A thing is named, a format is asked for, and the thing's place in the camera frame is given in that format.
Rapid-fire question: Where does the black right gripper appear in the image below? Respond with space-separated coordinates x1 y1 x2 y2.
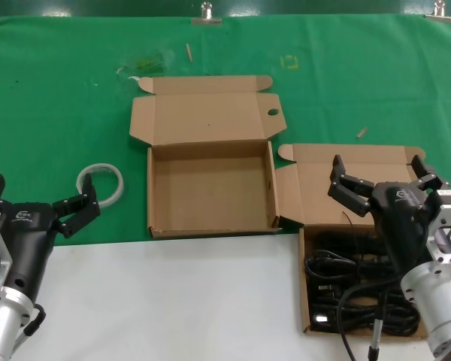
327 153 451 278

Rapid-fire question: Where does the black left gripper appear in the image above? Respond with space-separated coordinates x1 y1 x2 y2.
0 174 101 302

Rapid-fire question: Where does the black power cord bundle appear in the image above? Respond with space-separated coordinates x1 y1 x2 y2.
304 227 399 281
307 276 422 338

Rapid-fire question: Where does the brown cardboard mailer box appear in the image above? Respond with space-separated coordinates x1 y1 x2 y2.
274 142 429 338
129 74 288 240

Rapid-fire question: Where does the clear adhesive tape roll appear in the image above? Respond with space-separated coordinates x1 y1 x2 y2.
76 162 126 207

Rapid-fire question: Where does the green table cloth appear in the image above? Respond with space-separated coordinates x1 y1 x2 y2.
0 14 451 247

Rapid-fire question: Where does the crumpled clear plastic wrap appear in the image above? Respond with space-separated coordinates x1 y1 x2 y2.
115 50 170 82

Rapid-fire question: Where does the silver binder clip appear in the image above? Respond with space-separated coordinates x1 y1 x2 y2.
424 0 451 23

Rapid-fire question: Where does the metal table clamp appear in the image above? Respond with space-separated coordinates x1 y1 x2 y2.
190 1 223 26

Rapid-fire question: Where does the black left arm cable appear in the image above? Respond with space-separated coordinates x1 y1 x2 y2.
20 302 47 339

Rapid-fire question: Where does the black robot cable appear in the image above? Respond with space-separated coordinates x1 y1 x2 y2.
337 281 405 361

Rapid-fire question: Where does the cable with metal plug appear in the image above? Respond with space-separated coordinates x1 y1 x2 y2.
367 318 381 361

